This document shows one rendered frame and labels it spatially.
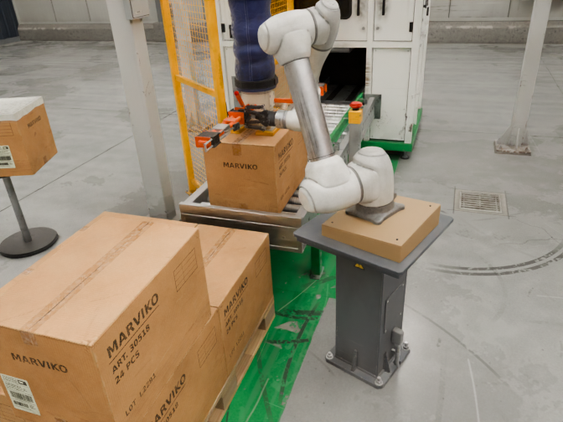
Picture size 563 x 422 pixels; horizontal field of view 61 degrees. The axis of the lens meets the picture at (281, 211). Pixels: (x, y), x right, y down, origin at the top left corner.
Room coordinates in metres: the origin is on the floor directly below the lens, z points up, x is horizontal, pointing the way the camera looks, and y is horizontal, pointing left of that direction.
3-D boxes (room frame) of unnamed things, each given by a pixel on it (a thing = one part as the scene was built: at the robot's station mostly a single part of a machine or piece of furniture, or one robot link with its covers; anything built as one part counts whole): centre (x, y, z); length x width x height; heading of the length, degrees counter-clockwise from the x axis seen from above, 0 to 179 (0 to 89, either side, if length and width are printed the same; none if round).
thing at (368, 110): (3.22, -0.48, 0.50); 2.31 x 0.05 x 0.19; 160
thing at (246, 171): (2.58, 0.11, 0.75); 0.60 x 0.40 x 0.40; 161
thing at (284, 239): (2.23, 0.23, 0.48); 0.70 x 0.03 x 0.15; 70
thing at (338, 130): (3.57, -0.55, 0.60); 1.60 x 0.10 x 0.09; 160
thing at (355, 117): (2.60, -0.44, 0.50); 0.07 x 0.07 x 1.00; 70
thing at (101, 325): (1.26, 0.58, 0.74); 0.60 x 0.40 x 0.40; 161
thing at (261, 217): (2.23, 0.23, 0.58); 0.70 x 0.03 x 0.06; 70
